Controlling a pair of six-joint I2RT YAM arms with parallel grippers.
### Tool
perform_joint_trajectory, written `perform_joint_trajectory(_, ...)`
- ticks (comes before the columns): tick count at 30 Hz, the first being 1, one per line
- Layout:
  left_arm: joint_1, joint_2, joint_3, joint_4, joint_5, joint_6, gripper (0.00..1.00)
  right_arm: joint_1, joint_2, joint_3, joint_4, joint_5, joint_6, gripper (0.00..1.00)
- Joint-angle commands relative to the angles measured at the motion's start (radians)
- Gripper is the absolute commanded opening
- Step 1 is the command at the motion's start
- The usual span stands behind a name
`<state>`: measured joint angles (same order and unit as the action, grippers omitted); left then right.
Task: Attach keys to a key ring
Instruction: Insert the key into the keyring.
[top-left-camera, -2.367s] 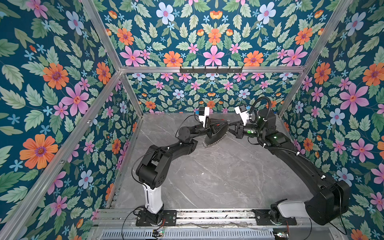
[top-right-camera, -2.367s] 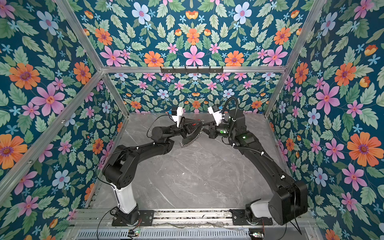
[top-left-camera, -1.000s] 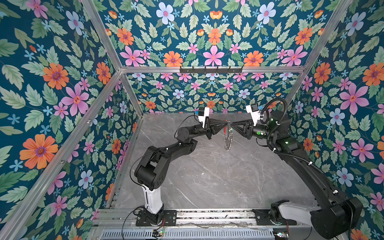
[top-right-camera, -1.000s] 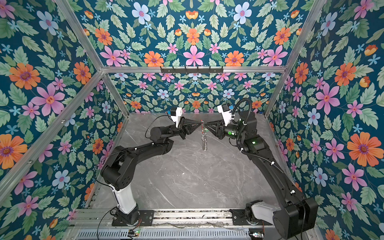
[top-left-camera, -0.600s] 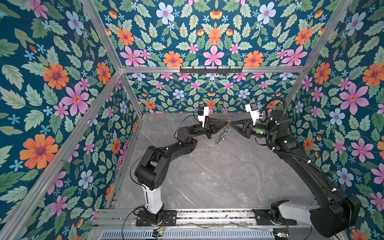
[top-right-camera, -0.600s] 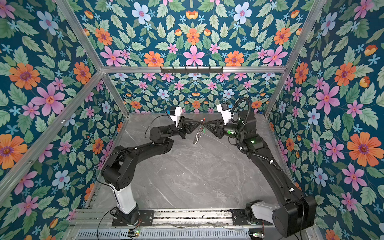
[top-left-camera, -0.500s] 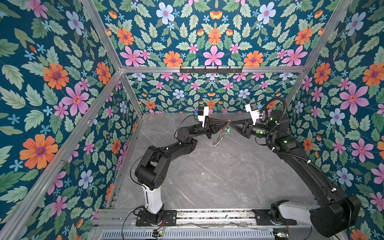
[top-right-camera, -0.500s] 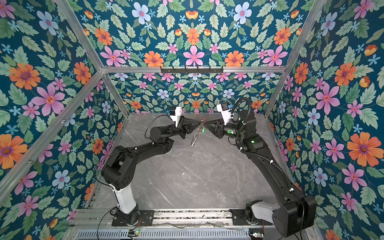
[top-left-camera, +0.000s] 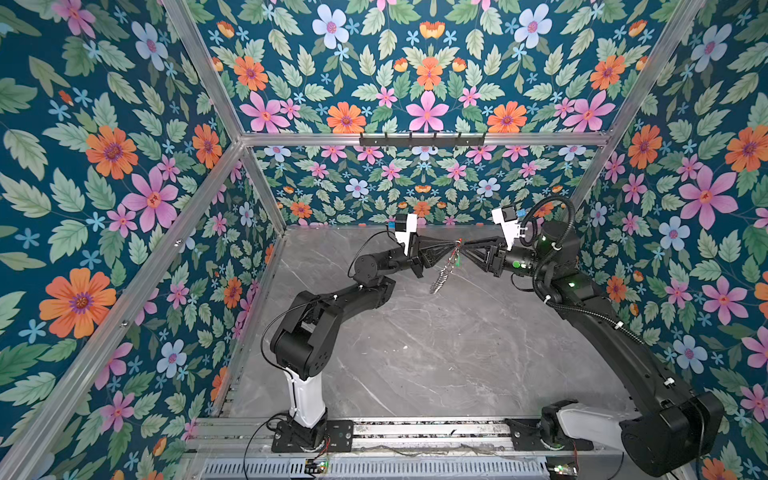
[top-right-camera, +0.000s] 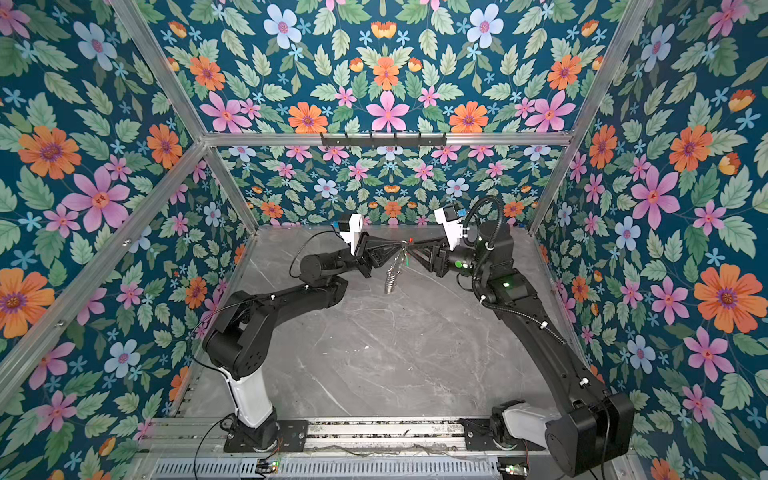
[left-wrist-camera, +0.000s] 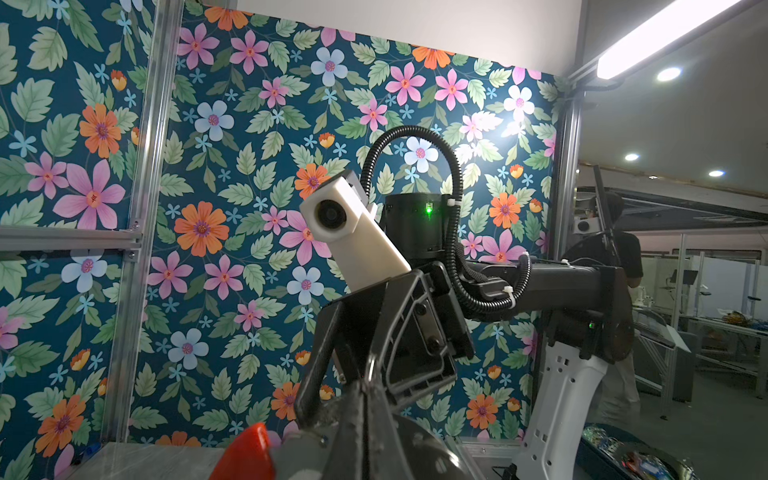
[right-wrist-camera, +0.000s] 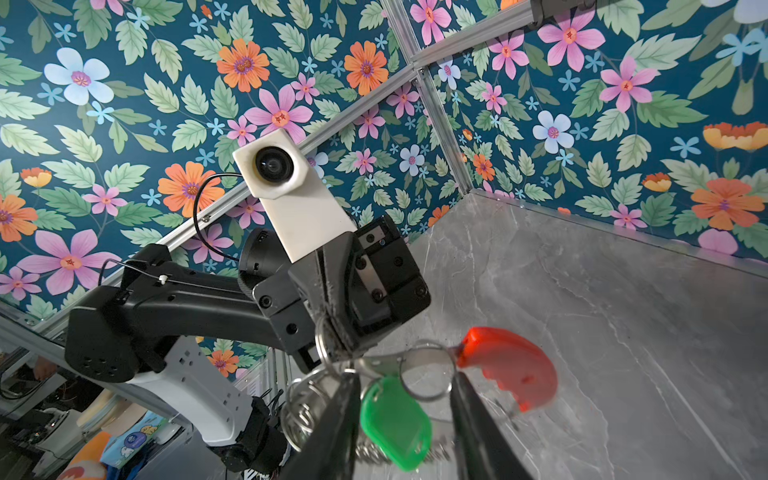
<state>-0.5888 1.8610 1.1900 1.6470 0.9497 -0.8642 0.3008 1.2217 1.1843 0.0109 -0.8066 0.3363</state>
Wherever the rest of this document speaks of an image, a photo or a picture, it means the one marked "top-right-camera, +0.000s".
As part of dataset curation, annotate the red-handled key ring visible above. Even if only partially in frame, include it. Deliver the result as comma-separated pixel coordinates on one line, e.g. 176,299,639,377
383,236,415,295

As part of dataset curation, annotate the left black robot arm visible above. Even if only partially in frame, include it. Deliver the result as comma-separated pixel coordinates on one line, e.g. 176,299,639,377
203,233,404,452

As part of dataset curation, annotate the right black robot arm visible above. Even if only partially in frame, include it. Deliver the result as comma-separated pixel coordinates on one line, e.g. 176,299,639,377
406,222,635,478

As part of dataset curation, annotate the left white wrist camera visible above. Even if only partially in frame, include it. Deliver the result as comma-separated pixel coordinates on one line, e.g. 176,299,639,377
337,213,364,255

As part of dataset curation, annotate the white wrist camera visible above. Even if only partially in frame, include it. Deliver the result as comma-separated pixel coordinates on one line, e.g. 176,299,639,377
337,213,364,255
434,206,466,251

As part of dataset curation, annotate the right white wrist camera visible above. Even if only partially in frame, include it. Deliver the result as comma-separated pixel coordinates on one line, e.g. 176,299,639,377
434,206,466,251

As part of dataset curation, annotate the black wall hook rack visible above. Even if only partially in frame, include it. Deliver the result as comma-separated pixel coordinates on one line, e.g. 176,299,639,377
320,133,448,148

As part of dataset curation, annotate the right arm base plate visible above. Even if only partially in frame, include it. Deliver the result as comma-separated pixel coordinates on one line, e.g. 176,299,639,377
458,418,546,453

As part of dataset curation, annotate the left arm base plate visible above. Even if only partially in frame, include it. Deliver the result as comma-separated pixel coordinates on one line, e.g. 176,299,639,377
223,420,309,454

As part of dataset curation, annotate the white slotted cable duct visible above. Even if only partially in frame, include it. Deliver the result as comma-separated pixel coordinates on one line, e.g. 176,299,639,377
150,457,501,479

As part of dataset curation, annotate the aluminium mounting rail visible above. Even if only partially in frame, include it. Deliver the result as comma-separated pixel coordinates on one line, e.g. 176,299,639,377
128,416,631,460

